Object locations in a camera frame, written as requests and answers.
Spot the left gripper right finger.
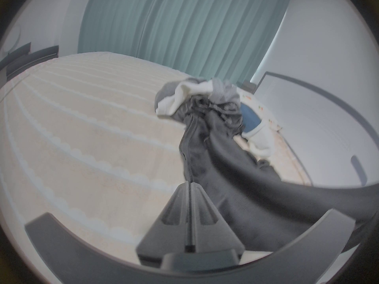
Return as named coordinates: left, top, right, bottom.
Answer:
left=190, top=182, right=246, bottom=261

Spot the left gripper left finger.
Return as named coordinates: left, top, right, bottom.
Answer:
left=136, top=182, right=191, bottom=264

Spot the black T-shirt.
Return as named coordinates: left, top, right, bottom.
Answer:
left=178, top=111, right=379, bottom=252

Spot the pile of clothes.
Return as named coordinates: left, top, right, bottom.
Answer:
left=154, top=77, right=273, bottom=156

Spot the bed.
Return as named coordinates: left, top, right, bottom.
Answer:
left=0, top=51, right=379, bottom=261

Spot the white printed pillow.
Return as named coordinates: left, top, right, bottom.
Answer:
left=237, top=90, right=282, bottom=133

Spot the blue-green curtain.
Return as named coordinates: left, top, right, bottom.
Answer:
left=78, top=0, right=162, bottom=57
left=139, top=0, right=292, bottom=83

